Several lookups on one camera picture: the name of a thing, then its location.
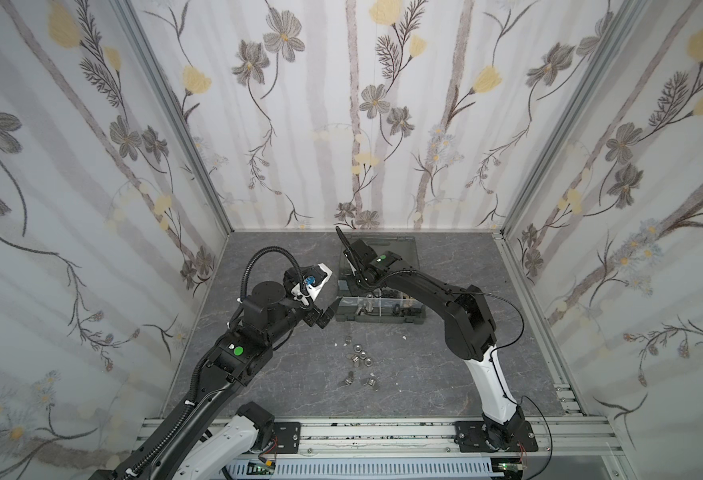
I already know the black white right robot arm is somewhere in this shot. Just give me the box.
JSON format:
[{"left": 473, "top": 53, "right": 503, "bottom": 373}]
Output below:
[{"left": 336, "top": 228, "right": 525, "bottom": 451}]

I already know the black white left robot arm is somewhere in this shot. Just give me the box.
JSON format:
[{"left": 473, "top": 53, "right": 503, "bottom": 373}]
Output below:
[{"left": 92, "top": 275, "right": 341, "bottom": 479}]

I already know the green plastic organizer box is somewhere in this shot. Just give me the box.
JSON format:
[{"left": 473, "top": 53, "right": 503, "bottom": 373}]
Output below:
[{"left": 336, "top": 234, "right": 427, "bottom": 325}]

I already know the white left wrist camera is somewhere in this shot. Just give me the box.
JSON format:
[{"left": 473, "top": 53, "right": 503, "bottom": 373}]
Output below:
[{"left": 291, "top": 263, "right": 333, "bottom": 307}]

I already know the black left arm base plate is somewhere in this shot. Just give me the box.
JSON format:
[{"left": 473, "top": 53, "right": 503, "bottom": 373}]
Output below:
[{"left": 266, "top": 422, "right": 302, "bottom": 455}]

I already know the black corrugated cable conduit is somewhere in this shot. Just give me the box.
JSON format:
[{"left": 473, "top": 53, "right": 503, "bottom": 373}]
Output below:
[{"left": 122, "top": 359, "right": 209, "bottom": 480}]

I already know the white slotted cable duct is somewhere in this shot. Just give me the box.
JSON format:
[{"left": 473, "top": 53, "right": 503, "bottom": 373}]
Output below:
[{"left": 228, "top": 457, "right": 505, "bottom": 479}]

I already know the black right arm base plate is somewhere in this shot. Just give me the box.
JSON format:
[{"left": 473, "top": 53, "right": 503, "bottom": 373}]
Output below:
[{"left": 453, "top": 421, "right": 539, "bottom": 454}]

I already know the aluminium front rail frame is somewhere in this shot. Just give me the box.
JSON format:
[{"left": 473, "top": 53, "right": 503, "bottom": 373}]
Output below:
[{"left": 128, "top": 383, "right": 637, "bottom": 480}]

